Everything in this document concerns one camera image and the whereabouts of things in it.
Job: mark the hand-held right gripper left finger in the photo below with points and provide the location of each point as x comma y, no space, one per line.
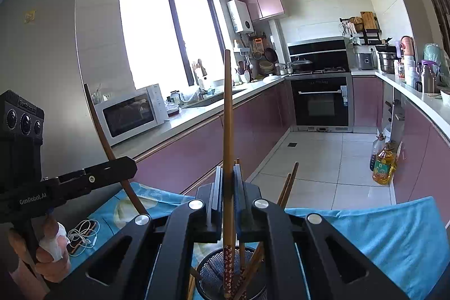
218,205

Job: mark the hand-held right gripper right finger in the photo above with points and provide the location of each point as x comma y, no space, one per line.
239,208

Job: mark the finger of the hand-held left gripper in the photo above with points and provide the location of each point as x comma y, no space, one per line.
105,173

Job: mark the bunch of wooden chopsticks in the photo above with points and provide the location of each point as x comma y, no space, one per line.
288,185

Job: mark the black mesh cup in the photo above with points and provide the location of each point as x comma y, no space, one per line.
211,272

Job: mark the floral-end wooden chopstick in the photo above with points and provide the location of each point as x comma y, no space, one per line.
227,110

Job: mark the person's left hand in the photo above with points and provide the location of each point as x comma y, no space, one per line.
51,266

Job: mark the orange smartphone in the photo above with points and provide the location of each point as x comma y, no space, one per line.
92,225

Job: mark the pink base cabinet row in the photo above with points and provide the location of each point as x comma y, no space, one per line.
197,152
422,159

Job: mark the white microwave oven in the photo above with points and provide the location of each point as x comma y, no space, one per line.
130,117

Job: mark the grey refrigerator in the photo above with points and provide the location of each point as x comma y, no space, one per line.
45,57

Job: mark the black built-in oven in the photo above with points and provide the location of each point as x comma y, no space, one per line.
321,106

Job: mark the blue floral tablecloth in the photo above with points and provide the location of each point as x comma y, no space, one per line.
369,243

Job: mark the white ceramic pot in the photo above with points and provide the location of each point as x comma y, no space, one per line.
271,78

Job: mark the kitchen window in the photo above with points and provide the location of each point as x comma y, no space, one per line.
151,40

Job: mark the yellow cooking oil bottle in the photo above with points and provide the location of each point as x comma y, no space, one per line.
385,164

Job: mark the black wok with lid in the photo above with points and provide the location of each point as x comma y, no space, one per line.
301,65

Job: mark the hanging frying pan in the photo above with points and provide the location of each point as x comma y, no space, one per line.
270,55

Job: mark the black range hood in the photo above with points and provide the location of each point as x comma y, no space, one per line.
316,52

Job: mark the white water heater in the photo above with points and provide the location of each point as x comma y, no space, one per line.
241,17

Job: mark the silver rice cooker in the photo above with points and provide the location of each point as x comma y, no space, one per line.
365,59

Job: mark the steel stockpot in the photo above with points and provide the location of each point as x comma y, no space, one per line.
386,62

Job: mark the white plastic jar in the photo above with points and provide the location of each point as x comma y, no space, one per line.
410,71

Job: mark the steel flask purple lid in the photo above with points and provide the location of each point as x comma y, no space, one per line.
427,80

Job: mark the wooden cutting board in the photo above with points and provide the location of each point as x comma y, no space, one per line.
369,20

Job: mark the pink thermos jug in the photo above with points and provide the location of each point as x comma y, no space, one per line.
407,45

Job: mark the white bowl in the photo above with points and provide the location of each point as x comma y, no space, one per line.
445,94

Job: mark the light green covered appliance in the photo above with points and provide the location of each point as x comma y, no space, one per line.
434,54

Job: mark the pink wall cabinet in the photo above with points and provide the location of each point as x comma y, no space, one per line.
267,1

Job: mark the black wall rack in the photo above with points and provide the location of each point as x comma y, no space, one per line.
372,36

